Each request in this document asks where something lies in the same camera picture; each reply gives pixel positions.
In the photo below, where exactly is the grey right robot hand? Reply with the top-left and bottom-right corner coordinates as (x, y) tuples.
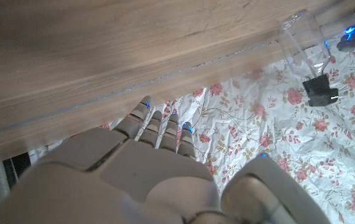
(0, 95), (332, 224)

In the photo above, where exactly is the clear spray bottle black trigger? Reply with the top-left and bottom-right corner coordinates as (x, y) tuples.
(277, 9), (339, 108)

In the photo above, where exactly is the floral backdrop cloth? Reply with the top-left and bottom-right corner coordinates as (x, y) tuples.
(27, 34), (355, 224)

